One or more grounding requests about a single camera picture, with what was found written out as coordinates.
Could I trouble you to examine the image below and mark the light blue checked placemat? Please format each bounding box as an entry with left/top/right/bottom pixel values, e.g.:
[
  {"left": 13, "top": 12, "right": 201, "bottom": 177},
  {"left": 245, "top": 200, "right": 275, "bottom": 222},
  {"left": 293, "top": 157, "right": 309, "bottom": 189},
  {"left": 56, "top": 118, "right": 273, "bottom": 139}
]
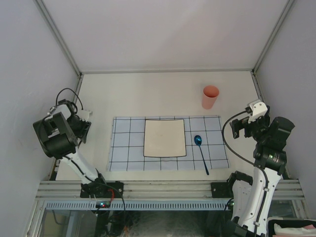
[{"left": 107, "top": 116, "right": 230, "bottom": 171}]

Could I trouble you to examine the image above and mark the blue metal spoon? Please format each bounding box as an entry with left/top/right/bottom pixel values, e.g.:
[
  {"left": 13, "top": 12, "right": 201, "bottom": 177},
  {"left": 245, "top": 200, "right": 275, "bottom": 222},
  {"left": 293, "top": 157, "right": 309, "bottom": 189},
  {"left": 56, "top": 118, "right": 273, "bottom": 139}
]
[{"left": 194, "top": 135, "right": 209, "bottom": 175}]

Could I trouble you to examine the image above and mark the pink plastic cup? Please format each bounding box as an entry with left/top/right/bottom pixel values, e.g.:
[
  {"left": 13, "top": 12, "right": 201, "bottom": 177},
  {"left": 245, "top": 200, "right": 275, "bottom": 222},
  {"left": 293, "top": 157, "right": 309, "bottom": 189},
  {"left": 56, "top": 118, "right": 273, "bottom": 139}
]
[{"left": 202, "top": 85, "right": 219, "bottom": 110}]

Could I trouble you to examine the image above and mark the white square plate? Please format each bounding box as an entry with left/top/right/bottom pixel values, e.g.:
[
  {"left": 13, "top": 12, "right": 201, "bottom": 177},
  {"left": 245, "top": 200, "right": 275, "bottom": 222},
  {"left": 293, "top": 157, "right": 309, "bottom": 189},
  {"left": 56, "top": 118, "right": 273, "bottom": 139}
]
[{"left": 144, "top": 119, "right": 187, "bottom": 158}]

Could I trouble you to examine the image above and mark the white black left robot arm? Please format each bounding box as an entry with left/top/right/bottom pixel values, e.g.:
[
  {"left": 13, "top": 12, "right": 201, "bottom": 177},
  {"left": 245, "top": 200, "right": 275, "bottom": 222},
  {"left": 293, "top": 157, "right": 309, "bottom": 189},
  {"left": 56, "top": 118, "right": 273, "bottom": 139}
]
[{"left": 33, "top": 99, "right": 108, "bottom": 198}]

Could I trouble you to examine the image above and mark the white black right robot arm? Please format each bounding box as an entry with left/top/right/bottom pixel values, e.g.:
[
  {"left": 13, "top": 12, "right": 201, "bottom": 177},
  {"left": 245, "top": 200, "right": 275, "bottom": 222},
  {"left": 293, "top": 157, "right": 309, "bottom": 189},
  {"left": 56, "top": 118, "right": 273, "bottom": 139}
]
[{"left": 223, "top": 114, "right": 295, "bottom": 237}]

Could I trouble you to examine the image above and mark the white bin with cloths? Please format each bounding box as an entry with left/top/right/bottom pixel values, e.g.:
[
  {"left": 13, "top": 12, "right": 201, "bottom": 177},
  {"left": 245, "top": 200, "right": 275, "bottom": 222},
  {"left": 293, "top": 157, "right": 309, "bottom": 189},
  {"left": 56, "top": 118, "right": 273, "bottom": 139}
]
[{"left": 267, "top": 217, "right": 316, "bottom": 237}]

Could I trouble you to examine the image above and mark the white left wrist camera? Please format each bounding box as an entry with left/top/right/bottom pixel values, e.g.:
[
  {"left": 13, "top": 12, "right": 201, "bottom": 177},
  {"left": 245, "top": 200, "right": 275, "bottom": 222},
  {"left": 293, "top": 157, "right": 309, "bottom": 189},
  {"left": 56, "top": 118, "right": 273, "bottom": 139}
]
[{"left": 77, "top": 110, "right": 93, "bottom": 121}]

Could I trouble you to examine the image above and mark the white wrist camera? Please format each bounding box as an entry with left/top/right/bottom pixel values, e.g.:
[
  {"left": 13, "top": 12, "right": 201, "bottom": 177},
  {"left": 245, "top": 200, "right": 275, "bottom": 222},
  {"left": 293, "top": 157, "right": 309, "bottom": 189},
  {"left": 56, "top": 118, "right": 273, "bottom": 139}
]
[
  {"left": 77, "top": 110, "right": 93, "bottom": 121},
  {"left": 245, "top": 99, "right": 268, "bottom": 123}
]

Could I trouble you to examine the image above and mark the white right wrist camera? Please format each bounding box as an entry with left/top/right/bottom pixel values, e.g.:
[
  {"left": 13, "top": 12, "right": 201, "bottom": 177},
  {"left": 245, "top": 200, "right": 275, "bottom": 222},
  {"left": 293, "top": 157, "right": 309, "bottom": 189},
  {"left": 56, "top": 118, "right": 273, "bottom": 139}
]
[{"left": 245, "top": 99, "right": 268, "bottom": 123}]

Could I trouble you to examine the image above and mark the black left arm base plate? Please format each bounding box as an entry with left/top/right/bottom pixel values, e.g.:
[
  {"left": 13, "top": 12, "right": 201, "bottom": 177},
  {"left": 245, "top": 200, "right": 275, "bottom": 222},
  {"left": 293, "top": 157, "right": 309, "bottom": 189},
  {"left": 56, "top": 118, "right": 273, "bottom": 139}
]
[{"left": 80, "top": 181, "right": 124, "bottom": 198}]

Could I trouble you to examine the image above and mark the aluminium front rail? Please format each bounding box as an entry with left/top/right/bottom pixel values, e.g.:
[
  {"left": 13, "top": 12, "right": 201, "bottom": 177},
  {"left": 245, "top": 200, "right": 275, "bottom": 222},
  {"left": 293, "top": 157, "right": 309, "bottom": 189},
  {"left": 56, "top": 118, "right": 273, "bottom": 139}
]
[{"left": 36, "top": 180, "right": 305, "bottom": 200}]

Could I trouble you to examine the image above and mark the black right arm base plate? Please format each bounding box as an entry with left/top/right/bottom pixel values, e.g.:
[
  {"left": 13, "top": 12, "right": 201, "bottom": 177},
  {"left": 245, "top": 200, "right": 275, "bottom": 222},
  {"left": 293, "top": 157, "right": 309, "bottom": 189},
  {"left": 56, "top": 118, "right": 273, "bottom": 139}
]
[{"left": 210, "top": 182, "right": 233, "bottom": 198}]

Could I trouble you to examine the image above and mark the blue slotted cable duct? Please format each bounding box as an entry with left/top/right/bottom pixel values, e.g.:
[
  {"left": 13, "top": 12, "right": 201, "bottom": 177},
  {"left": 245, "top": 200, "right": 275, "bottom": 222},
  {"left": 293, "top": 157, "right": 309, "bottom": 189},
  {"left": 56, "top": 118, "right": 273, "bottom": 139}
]
[{"left": 45, "top": 200, "right": 227, "bottom": 211}]

